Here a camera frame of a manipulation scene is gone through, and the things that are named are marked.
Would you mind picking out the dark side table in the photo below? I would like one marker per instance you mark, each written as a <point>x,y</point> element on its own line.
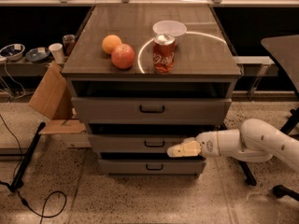
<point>284,51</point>

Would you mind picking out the black stand leg left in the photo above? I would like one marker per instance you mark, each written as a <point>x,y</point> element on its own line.
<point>17,181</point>

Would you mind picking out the blue bowl left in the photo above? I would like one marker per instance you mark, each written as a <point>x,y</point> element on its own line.
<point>12,52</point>

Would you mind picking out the grey drawer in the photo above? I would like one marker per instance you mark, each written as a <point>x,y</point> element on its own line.
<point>151,110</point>
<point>152,167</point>
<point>133,143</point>

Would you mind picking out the blue bowl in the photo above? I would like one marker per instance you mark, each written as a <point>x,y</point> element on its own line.
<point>12,52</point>
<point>37,55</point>

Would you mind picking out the white plastic bowl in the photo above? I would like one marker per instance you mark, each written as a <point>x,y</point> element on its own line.
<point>174,28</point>

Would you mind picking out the grey drawer cabinet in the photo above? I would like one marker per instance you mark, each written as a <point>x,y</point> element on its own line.
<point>204,67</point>

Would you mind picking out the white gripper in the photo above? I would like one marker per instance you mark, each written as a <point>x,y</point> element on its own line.
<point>207,144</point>

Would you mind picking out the dark glass jar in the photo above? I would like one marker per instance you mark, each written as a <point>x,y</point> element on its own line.
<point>69,42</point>

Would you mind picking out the orange fruit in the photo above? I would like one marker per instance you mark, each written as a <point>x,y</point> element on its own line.
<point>109,43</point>

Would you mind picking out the grey top drawer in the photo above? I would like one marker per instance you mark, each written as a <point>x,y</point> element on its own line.
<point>151,110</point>

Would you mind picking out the grey bottom drawer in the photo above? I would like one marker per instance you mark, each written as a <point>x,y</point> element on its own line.
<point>152,167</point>

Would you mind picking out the black caster foot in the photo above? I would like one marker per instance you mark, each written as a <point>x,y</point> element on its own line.
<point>280,191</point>

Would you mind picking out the white paper cup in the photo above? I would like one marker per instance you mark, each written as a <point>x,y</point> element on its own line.
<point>57,52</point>

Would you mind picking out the blue bowl right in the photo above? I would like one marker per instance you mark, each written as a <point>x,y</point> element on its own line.
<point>37,55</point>

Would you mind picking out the red apple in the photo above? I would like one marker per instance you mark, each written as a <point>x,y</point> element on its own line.
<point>123,56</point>

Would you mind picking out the red soda can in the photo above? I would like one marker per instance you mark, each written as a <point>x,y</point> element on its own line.
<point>163,52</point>

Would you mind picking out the brown cardboard box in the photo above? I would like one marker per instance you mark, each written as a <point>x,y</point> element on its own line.
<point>52,99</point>

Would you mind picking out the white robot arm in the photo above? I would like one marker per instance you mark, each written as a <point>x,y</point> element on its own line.
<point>254,141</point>

